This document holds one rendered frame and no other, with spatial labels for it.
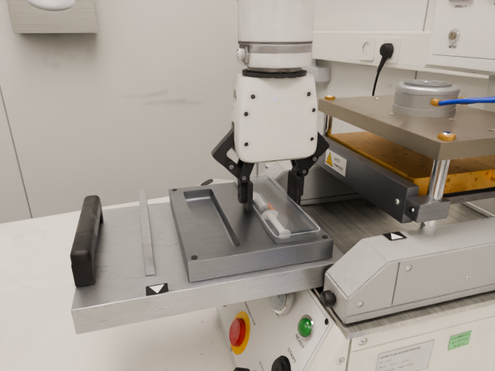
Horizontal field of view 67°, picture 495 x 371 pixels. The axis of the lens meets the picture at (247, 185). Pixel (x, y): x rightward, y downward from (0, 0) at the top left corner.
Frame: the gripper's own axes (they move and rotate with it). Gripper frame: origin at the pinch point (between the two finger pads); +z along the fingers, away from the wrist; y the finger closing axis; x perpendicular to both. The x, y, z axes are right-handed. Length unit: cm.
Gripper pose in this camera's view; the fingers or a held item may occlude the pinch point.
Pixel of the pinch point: (270, 192)
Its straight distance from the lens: 49.6
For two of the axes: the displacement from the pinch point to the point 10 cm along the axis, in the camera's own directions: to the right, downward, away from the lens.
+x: -2.8, -3.7, 8.9
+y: 9.6, -1.1, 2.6
